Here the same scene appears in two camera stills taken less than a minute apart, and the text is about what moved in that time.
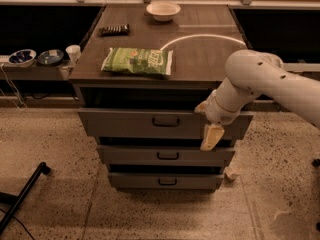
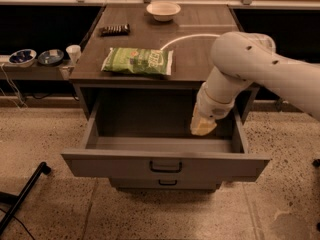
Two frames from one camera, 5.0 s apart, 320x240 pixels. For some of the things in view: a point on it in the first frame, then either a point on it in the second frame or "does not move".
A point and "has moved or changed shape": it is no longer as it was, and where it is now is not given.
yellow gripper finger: x=211 y=136 to x=201 y=124
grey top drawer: x=155 y=124 has moved or changed shape
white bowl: x=163 y=11 does not move
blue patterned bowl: x=22 y=58 does not move
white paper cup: x=74 y=52 does not move
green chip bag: x=139 y=60 does not move
